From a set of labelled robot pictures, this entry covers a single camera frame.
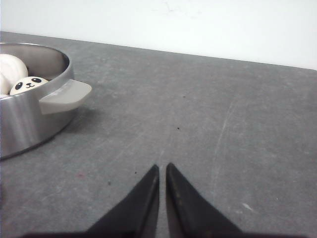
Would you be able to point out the stainless steel steamer pot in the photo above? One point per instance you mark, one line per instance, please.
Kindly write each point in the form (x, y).
(32, 117)

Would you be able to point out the white panda bun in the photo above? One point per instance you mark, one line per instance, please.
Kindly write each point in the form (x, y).
(4, 86)
(12, 68)
(26, 84)

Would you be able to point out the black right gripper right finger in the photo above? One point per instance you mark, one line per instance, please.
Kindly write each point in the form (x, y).
(189, 214)

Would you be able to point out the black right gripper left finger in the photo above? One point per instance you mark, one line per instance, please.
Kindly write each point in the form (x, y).
(136, 215)

